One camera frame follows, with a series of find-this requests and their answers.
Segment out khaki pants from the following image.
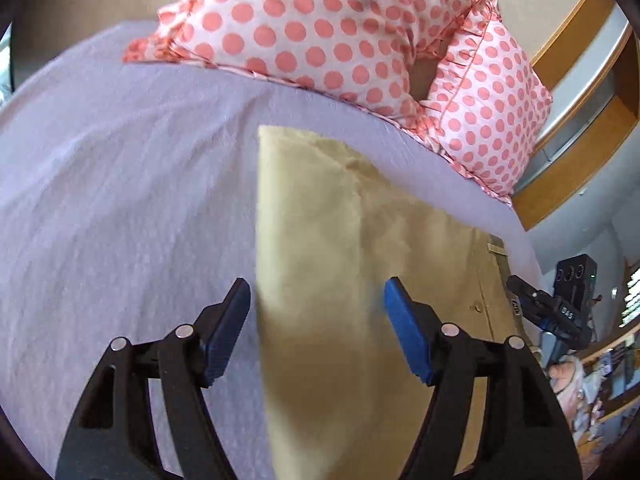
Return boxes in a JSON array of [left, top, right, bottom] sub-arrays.
[[254, 125, 527, 480]]

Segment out wooden shelf unit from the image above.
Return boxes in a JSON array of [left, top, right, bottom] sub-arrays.
[[570, 265, 640, 456]]

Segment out lavender bed sheet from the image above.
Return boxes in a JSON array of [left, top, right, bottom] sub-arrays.
[[0, 20, 547, 480]]

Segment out small pink polka dot pillow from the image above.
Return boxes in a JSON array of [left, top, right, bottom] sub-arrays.
[[414, 17, 554, 207]]

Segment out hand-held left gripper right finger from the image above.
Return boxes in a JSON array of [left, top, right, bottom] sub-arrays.
[[384, 277, 584, 480]]

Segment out wooden headboard frame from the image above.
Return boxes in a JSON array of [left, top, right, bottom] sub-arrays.
[[512, 0, 640, 232]]

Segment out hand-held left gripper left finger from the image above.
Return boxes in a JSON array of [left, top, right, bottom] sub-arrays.
[[55, 278, 251, 480]]

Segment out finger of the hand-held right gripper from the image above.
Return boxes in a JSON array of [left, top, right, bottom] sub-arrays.
[[506, 275, 547, 330]]

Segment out person's right hand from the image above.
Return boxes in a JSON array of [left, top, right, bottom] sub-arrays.
[[547, 359, 583, 403]]

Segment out large pink polka dot pillow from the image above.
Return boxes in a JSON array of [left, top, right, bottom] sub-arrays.
[[122, 0, 502, 128]]

